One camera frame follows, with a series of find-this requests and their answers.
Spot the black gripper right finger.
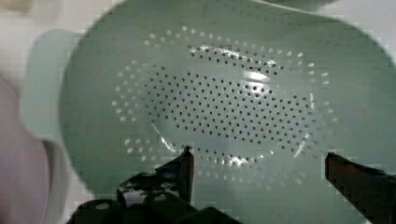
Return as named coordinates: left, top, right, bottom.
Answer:
left=325, top=152, right=396, bottom=224

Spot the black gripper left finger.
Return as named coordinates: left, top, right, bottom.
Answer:
left=117, top=146, right=194, bottom=205

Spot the green strainer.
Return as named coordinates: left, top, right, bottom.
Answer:
left=21, top=0, right=395, bottom=224

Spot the grey round plate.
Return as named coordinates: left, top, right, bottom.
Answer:
left=0, top=80, right=68, bottom=224

